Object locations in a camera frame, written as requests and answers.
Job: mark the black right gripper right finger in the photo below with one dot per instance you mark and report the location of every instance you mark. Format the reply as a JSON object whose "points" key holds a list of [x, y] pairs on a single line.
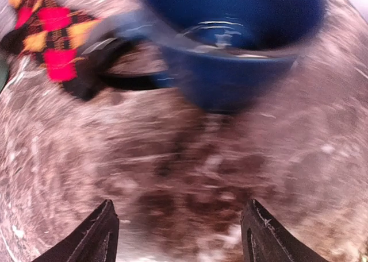
{"points": [[265, 239]]}

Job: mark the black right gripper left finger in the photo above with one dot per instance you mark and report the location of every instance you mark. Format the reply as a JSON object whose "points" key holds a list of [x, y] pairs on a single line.
{"points": [[95, 239]]}

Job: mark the dark blue mug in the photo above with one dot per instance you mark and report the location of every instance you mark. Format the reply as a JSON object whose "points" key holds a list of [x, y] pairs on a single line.
{"points": [[218, 53]]}

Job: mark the red yellow argyle sock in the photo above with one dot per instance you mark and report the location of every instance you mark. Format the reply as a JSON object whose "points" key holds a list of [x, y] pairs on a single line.
{"points": [[52, 34]]}

